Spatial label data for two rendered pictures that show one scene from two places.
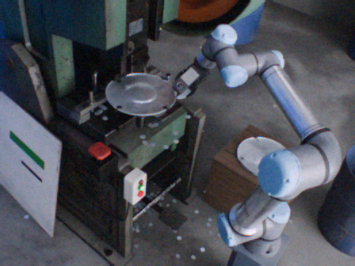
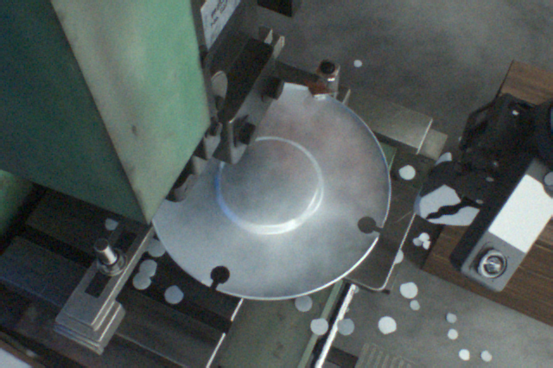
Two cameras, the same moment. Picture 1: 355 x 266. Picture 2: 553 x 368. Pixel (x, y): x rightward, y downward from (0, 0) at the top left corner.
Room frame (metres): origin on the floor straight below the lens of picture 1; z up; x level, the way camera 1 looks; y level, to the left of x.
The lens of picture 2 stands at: (0.95, 0.21, 1.50)
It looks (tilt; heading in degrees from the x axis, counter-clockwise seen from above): 63 degrees down; 352
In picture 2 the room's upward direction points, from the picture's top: straight up
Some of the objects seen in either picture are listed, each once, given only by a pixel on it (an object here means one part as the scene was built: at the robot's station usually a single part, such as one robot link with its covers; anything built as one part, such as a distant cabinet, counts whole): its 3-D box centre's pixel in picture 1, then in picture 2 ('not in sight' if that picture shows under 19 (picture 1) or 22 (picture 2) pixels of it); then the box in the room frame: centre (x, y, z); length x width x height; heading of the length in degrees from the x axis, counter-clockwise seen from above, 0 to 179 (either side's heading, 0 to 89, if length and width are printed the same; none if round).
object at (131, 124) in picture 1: (119, 100); (187, 183); (1.38, 0.27, 0.67); 0.45 x 0.30 x 0.06; 146
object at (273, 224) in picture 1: (269, 215); not in sight; (0.90, -0.38, 0.62); 0.13 x 0.12 x 0.14; 117
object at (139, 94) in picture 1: (141, 93); (268, 182); (1.31, 0.16, 0.78); 0.29 x 0.29 x 0.01
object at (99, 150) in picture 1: (100, 156); not in sight; (0.98, 0.26, 0.72); 0.07 x 0.06 x 0.08; 56
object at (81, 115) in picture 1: (89, 102); (107, 268); (1.24, 0.36, 0.76); 0.17 x 0.06 x 0.10; 146
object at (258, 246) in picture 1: (263, 233); not in sight; (0.90, -0.38, 0.50); 0.15 x 0.15 x 0.10
